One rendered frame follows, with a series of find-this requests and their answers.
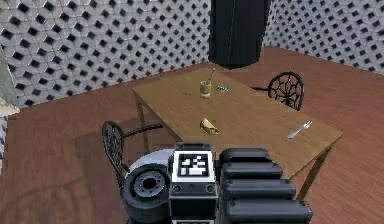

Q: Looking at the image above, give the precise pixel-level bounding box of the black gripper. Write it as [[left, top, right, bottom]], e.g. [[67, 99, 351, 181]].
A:
[[120, 163, 172, 224]]

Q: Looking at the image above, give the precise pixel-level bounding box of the black ornate metal chair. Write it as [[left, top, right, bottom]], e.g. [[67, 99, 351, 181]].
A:
[[250, 71, 305, 112], [101, 120, 175, 192]]

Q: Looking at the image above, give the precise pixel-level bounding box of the tan cup with stick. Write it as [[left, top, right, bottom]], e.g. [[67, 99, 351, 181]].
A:
[[199, 67, 217, 100]]

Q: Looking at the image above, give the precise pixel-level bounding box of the brown wooden table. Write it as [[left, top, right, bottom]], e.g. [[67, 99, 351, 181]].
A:
[[131, 66, 344, 201]]

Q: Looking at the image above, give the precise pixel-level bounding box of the silver fork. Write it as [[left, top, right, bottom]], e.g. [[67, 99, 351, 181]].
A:
[[287, 120, 314, 140]]

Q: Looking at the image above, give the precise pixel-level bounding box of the pale grey curtain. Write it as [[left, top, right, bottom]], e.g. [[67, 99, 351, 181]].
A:
[[0, 46, 21, 118]]

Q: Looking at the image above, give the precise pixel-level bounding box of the tall black cabinet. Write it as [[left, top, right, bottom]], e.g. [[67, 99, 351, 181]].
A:
[[208, 0, 272, 70]]

